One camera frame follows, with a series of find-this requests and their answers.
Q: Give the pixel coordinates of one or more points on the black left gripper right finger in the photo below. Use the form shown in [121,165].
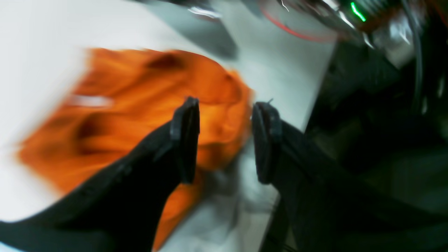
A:
[329,209]

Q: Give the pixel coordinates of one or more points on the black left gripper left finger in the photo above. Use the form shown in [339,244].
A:
[119,208]

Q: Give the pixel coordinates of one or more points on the orange t-shirt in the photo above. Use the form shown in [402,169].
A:
[127,94]

